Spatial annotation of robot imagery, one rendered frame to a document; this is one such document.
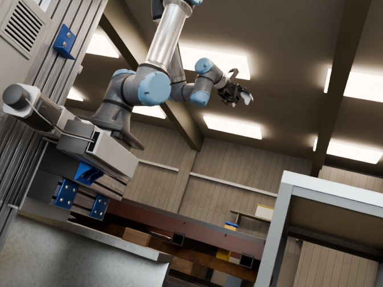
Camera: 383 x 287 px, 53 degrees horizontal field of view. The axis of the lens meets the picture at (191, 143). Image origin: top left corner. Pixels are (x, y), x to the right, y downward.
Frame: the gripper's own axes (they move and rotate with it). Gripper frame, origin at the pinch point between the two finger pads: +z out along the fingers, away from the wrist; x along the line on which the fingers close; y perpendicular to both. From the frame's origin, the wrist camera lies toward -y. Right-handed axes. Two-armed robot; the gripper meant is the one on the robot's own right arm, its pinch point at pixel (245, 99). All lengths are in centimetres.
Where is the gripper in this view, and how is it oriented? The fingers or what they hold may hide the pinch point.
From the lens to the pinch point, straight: 185.6
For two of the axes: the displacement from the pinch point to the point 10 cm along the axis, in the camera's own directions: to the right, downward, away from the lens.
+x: 7.7, -0.7, -6.4
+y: -2.0, 9.2, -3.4
